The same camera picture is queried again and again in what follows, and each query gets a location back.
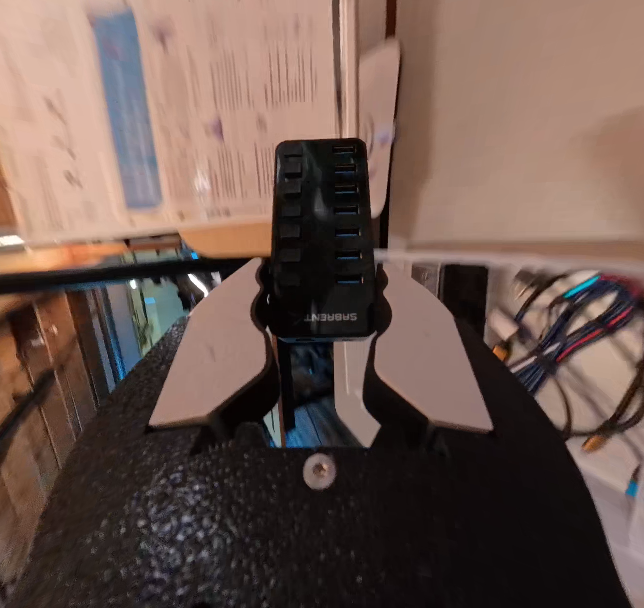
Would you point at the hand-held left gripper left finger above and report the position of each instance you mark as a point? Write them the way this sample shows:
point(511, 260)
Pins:
point(211, 346)

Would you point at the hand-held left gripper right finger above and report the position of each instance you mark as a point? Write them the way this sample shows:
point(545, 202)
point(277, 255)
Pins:
point(427, 356)

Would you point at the black multi-port usb hub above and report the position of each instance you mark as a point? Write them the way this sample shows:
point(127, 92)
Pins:
point(322, 246)

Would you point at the brown cardboard flap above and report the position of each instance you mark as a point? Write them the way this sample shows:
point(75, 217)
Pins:
point(226, 238)

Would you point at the black metal bar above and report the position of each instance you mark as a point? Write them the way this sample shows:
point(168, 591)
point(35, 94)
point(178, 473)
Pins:
point(100, 275)

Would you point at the wooden cabinet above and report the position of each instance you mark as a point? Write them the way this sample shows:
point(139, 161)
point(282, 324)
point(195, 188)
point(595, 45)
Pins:
point(35, 376)

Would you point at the clear plastic bin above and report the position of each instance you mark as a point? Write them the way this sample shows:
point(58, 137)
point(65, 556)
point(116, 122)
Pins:
point(603, 492)

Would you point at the printed cardboard box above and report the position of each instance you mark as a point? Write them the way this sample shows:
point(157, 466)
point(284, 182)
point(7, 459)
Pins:
point(176, 105)

